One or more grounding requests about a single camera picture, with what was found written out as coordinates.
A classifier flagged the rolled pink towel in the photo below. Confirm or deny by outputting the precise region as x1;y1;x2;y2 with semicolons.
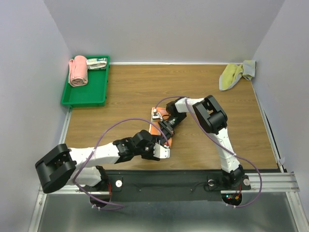
68;55;88;87

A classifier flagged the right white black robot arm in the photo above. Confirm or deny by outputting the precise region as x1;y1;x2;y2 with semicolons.
158;95;245;189

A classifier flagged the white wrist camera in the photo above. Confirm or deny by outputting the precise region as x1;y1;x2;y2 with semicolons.
151;108;162;121
154;143;170;159

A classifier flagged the rolled white blue towel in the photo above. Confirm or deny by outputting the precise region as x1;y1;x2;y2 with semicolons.
86;58;108;70

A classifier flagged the yellow green towel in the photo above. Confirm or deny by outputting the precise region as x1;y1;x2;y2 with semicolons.
219;63;243;91

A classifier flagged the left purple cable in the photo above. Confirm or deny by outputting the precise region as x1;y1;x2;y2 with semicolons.
72;117;170;210

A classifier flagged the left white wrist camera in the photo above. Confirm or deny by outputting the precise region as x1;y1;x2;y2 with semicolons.
154;143;170;159

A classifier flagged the green plastic tray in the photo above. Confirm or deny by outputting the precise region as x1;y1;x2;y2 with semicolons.
61;55;110;108

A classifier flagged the aluminium frame rail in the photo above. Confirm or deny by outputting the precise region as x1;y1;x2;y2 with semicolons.
38;173;300;194

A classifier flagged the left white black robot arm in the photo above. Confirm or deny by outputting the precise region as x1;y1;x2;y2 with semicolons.
35;130;167;193

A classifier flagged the grey towel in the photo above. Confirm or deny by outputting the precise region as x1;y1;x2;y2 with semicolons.
242;60;256;81

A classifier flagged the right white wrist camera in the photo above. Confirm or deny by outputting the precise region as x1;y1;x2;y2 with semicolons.
151;108;162;121

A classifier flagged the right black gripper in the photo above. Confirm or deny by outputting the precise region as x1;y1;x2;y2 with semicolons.
158;112;186;144

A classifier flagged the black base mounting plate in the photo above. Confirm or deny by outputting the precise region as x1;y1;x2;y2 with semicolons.
79;170;252;203

